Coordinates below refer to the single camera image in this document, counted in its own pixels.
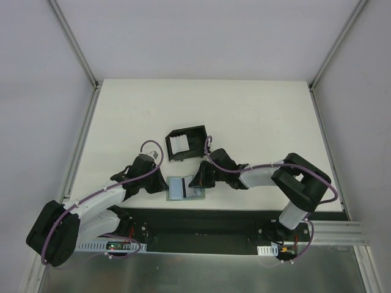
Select aluminium front rail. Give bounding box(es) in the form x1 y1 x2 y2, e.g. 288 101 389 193
305 221 367 245

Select black plastic card box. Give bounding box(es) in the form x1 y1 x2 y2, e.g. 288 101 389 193
165 125 207 161

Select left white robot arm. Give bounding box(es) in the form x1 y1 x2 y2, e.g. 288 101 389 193
26 151 169 267

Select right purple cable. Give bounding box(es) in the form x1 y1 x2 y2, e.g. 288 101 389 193
203 136 339 204

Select purple cable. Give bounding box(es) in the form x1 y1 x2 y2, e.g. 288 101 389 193
39 139 166 266
203 136 339 204

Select left white cable duct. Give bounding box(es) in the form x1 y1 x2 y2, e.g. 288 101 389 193
75 239 147 253

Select right white cable duct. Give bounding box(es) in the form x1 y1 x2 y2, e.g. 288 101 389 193
257 245 279 257

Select aluminium frame post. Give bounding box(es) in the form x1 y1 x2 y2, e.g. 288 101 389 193
45 0 103 89
308 0 370 92

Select left aluminium frame post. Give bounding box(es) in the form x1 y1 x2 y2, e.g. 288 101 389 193
45 0 103 89

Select white cable duct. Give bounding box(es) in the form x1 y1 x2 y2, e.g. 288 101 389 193
257 245 279 257
75 239 147 253

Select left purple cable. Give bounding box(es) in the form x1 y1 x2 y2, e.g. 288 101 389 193
39 139 166 266

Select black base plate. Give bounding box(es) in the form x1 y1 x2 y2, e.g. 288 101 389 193
100 206 351 254

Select right aluminium frame post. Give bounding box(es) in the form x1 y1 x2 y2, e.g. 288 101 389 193
308 0 370 92

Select green leather card holder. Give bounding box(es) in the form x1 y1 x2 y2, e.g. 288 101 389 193
166 175 205 201

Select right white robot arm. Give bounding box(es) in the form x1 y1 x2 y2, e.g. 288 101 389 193
188 148 331 241

